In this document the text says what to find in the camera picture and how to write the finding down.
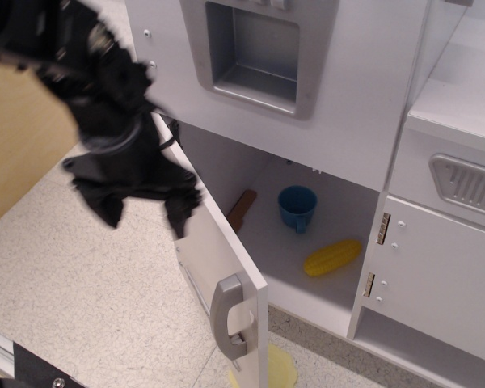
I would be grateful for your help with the white low fridge door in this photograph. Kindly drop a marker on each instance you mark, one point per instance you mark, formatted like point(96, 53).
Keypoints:
point(211, 250)

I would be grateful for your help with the silver oven vent panel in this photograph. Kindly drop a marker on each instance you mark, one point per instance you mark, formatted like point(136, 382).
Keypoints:
point(459, 182)

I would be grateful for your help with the yellow toy corn cob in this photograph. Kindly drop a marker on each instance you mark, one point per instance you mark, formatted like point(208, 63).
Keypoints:
point(332, 257)

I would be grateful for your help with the blue plastic cup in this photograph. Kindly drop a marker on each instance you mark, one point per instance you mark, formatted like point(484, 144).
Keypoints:
point(296, 207)

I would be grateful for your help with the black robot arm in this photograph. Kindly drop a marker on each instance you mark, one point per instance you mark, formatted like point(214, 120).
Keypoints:
point(78, 59)

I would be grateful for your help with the white oven cabinet door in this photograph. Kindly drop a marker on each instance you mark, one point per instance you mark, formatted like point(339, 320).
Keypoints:
point(430, 275)

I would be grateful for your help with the pale yellow plastic plate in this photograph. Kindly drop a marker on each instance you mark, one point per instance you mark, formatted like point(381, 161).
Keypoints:
point(268, 367)

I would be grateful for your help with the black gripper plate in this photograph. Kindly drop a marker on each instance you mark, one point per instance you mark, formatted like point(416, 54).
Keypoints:
point(110, 172)

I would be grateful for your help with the brass door hinge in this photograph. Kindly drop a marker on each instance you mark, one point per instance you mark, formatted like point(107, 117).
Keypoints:
point(369, 285)
point(381, 236)

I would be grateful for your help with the silver ice dispenser recess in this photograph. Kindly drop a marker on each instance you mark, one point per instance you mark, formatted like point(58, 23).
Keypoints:
point(268, 53)

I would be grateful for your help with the wooden toy knife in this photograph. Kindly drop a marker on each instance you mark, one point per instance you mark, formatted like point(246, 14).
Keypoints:
point(236, 215)

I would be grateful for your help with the lower brass door hinge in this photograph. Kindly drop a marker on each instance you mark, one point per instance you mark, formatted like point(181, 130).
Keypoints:
point(369, 285)

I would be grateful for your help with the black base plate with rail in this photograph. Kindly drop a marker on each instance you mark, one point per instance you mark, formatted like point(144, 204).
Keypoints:
point(20, 367)

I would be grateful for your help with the upper brass door hinge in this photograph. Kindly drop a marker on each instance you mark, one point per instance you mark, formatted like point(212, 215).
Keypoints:
point(381, 236)

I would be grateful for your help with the plywood side panel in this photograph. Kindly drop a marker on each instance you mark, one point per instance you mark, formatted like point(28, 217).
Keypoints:
point(36, 131)

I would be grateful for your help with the silver fridge door handle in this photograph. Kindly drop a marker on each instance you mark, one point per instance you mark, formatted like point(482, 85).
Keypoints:
point(227, 294)

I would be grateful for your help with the white toy kitchen fridge cabinet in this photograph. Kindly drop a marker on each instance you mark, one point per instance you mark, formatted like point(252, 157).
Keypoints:
point(342, 153)

